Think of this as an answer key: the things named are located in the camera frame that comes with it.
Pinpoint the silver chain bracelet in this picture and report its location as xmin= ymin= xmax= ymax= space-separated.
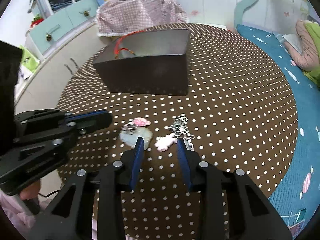
xmin=154 ymin=114 xmax=196 ymax=152

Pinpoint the grey metal tin box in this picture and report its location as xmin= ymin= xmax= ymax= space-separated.
xmin=93 ymin=29 xmax=190 ymax=96

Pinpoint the person left hand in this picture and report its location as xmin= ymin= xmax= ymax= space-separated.
xmin=20 ymin=180 xmax=41 ymax=200

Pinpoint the pink and green folded quilt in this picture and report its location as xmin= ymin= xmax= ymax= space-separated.
xmin=284 ymin=20 xmax=319 ymax=87

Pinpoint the pink checkered cover cloth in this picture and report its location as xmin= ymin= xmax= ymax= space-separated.
xmin=95 ymin=0 xmax=187 ymax=37

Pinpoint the green white paper bag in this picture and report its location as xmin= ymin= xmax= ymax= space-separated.
xmin=19 ymin=45 xmax=40 ymax=79

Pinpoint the teal bunk bed frame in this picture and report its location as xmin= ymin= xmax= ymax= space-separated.
xmin=234 ymin=0 xmax=259 ymax=32

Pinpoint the teal bed sheet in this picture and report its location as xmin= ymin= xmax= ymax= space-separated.
xmin=236 ymin=25 xmax=319 ymax=239

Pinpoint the red string charm bracelet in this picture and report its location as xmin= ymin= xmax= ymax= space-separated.
xmin=113 ymin=29 xmax=147 ymax=60

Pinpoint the teal drawer unit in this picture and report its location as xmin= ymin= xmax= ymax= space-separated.
xmin=29 ymin=0 xmax=98 ymax=54

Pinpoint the white cabinet with handles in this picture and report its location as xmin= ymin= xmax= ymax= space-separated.
xmin=15 ymin=23 xmax=112 ymax=114

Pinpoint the jade pendant charm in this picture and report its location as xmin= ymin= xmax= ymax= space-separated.
xmin=119 ymin=127 xmax=153 ymax=150

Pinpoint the brown polka dot tablecloth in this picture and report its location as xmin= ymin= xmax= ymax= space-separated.
xmin=58 ymin=24 xmax=297 ymax=239

